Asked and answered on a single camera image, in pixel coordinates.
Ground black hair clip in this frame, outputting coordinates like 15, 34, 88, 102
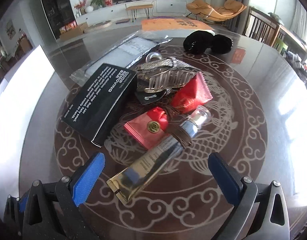
135, 90, 169, 105

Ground white television cabinet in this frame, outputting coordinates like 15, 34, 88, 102
75, 0, 187, 25

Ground wooden side table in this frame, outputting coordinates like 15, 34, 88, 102
273, 12, 307, 60

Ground orange lounge chair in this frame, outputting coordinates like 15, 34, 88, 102
186, 0, 247, 24

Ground dark wooden chair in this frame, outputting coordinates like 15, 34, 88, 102
245, 6, 281, 48

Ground orange snack boxes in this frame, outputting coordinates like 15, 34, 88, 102
59, 21, 78, 34

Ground phone case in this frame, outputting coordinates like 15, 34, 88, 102
71, 30, 173, 88

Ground pile of assorted clutter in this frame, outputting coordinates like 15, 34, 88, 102
286, 50, 307, 93

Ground gold tube with clear cap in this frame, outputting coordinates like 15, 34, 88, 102
106, 106, 212, 204

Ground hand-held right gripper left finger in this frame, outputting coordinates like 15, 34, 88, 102
22, 152, 106, 240

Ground cardboard box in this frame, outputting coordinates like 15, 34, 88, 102
59, 22, 88, 40

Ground black display cabinet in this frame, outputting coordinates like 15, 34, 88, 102
38, 0, 78, 40

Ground framed wall painting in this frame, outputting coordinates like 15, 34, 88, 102
6, 20, 15, 39

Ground orange floor rug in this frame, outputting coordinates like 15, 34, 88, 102
141, 17, 214, 32

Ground wooden bench with metal legs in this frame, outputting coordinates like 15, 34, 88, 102
125, 4, 154, 20

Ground red packet with gold seal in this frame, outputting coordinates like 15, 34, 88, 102
124, 107, 172, 150

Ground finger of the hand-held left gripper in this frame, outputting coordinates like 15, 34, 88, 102
4, 194, 29, 230

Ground red flower arrangement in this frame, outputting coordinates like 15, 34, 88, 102
74, 0, 88, 15

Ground black scrunchie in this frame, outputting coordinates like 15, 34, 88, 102
183, 30, 215, 54
211, 34, 234, 55

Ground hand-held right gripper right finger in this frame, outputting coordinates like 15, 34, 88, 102
208, 152, 290, 240

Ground brown rubber bands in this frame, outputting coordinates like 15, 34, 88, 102
166, 105, 194, 148

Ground clear hair claw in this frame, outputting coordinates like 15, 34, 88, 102
147, 67, 195, 93

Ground black printed box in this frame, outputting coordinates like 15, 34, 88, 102
61, 63, 138, 147

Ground white sheer curtain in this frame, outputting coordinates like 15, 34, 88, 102
291, 0, 307, 45

